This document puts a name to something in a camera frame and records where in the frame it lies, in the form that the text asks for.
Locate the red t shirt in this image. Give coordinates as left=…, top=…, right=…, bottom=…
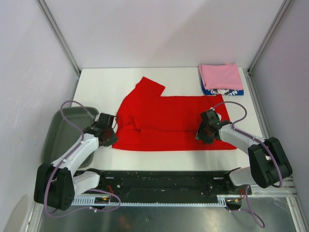
left=112, top=77, right=236, bottom=151

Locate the right aluminium table rail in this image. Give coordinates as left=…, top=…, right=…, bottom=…
left=245, top=70, right=272, bottom=138

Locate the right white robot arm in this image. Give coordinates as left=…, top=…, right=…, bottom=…
left=196, top=109, right=293, bottom=194

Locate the aluminium frame post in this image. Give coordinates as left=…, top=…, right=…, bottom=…
left=36, top=0, right=81, bottom=76
left=248, top=0, right=294, bottom=73

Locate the left aluminium frame post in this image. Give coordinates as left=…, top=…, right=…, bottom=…
left=36, top=0, right=81, bottom=76

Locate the folded blue printed t shirt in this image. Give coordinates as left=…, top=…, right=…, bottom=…
left=199, top=73, right=244, bottom=96

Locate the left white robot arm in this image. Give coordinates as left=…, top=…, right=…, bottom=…
left=34, top=113, right=118, bottom=211

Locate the dark green plastic bin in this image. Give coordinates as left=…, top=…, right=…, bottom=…
left=42, top=106, right=93, bottom=164

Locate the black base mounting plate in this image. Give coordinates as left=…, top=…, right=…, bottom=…
left=96, top=171, right=252, bottom=203

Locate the folded pink t shirt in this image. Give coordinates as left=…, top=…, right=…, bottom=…
left=199, top=64, right=243, bottom=90

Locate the right aluminium frame post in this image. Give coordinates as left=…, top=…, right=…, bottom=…
left=248, top=0, right=294, bottom=73

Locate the grey slotted cable duct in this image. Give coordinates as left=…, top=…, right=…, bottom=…
left=71, top=195, right=245, bottom=207

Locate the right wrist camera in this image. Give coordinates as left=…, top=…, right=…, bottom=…
left=210, top=107, right=222, bottom=120

